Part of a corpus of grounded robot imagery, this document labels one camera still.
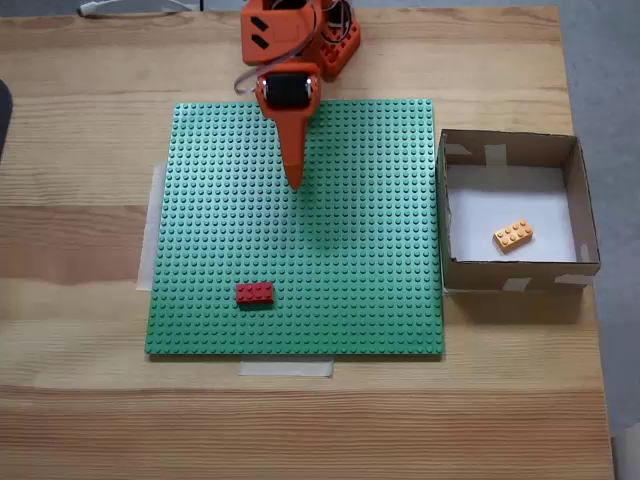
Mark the black rounded object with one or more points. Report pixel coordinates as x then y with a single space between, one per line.
5 115

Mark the yellow lego block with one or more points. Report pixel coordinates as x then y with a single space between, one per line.
514 236

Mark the open cardboard box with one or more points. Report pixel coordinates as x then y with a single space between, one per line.
520 277

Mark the white plastic object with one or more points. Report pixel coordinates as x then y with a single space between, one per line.
130 7

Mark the red lego block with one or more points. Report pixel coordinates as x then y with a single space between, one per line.
255 293

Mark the translucent masking tape strip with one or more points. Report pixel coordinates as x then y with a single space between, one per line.
147 235
286 368

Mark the green lego baseplate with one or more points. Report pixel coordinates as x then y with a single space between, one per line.
225 225

